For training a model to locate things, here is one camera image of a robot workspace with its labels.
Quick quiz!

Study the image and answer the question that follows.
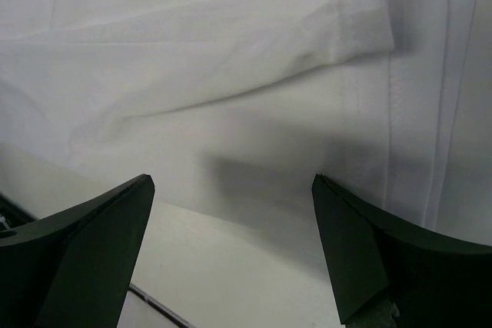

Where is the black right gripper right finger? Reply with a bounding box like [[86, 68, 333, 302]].
[[311, 175, 491, 327]]

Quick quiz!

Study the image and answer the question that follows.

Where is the white t shirt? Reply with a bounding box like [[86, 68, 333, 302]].
[[1, 0, 480, 238]]

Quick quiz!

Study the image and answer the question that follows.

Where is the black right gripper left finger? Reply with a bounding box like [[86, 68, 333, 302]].
[[1, 174, 155, 328]]

